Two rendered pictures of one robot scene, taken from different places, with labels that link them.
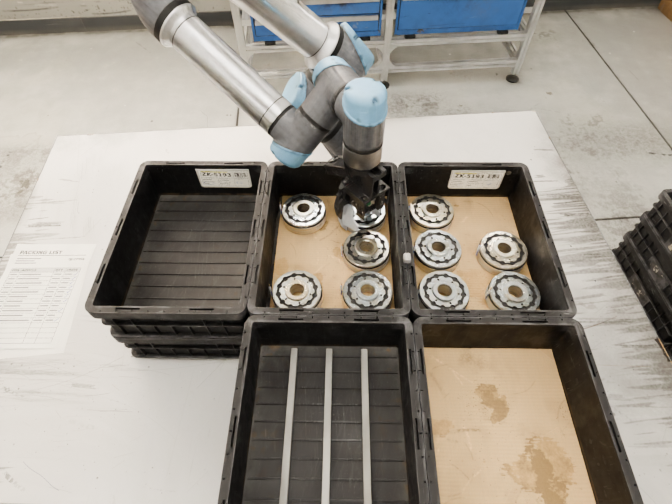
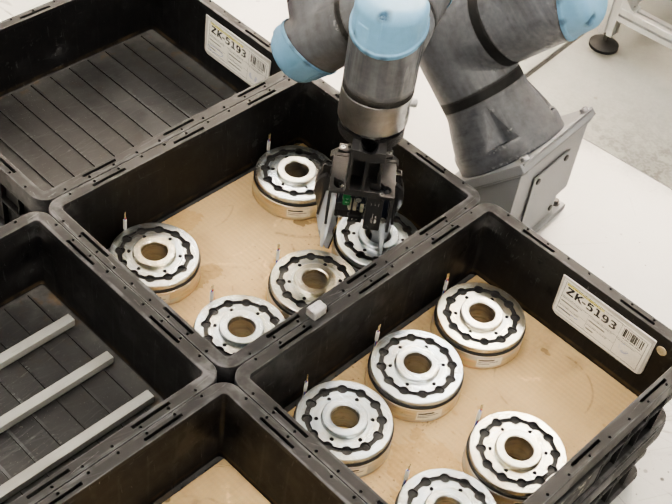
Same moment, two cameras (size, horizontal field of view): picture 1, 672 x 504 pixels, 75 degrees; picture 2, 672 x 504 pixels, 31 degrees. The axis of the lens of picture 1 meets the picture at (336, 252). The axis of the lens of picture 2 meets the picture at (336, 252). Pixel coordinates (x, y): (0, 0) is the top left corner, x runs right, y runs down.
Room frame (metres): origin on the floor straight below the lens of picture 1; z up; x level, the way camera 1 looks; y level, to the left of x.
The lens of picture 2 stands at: (-0.17, -0.64, 1.87)
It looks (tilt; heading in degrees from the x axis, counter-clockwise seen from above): 46 degrees down; 37
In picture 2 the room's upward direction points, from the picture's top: 9 degrees clockwise
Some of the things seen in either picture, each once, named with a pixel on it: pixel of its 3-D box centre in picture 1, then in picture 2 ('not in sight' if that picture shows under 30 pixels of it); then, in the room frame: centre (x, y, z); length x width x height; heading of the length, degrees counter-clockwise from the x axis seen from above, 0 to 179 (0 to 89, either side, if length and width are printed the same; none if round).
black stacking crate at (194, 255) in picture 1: (194, 245); (105, 107); (0.57, 0.31, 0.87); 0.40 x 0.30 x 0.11; 179
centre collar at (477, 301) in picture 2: (432, 209); (481, 314); (0.67, -0.23, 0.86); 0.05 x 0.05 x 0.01
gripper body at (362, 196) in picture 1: (363, 183); (364, 166); (0.63, -0.06, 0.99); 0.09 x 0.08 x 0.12; 39
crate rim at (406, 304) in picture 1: (331, 231); (270, 209); (0.56, 0.01, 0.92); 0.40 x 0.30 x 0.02; 179
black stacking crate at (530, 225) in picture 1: (469, 247); (463, 401); (0.56, -0.29, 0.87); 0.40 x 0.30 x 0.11; 179
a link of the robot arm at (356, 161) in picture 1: (363, 150); (377, 104); (0.64, -0.06, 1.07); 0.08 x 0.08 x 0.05
